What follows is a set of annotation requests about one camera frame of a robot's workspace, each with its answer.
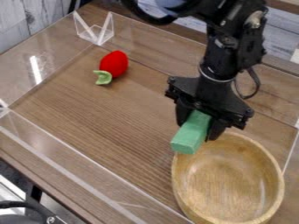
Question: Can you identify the black table leg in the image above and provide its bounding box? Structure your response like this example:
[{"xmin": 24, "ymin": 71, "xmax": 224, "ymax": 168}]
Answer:
[{"xmin": 25, "ymin": 185, "xmax": 42, "ymax": 213}]

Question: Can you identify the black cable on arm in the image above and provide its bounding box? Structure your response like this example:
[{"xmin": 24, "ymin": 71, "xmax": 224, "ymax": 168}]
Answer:
[{"xmin": 232, "ymin": 67, "xmax": 261, "ymax": 101}]

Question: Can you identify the brown wooden bowl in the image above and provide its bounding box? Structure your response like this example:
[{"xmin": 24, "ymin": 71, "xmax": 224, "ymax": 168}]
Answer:
[{"xmin": 172, "ymin": 132, "xmax": 285, "ymax": 224}]

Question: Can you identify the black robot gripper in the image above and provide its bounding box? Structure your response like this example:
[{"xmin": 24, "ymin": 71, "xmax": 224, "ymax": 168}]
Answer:
[{"xmin": 164, "ymin": 65, "xmax": 255, "ymax": 141}]

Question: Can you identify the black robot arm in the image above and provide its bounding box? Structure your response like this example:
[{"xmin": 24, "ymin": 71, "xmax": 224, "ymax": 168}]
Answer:
[{"xmin": 154, "ymin": 0, "xmax": 267, "ymax": 140}]

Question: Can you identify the black cable under table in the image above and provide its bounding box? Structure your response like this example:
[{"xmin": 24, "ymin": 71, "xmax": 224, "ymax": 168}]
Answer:
[{"xmin": 0, "ymin": 200, "xmax": 52, "ymax": 224}]

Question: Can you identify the green rectangular block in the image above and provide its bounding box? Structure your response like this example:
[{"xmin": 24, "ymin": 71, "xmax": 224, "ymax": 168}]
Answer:
[{"xmin": 170, "ymin": 110, "xmax": 211, "ymax": 154}]

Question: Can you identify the clear acrylic tray wall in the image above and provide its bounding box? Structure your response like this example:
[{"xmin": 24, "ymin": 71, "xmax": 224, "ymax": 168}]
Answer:
[{"xmin": 0, "ymin": 16, "xmax": 299, "ymax": 224}]

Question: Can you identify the clear acrylic corner bracket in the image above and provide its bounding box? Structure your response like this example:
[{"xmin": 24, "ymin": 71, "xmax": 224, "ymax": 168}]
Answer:
[{"xmin": 72, "ymin": 11, "xmax": 114, "ymax": 46}]

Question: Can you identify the red plush strawberry toy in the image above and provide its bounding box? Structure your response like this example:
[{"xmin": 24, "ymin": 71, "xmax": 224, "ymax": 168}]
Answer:
[{"xmin": 93, "ymin": 51, "xmax": 128, "ymax": 85}]

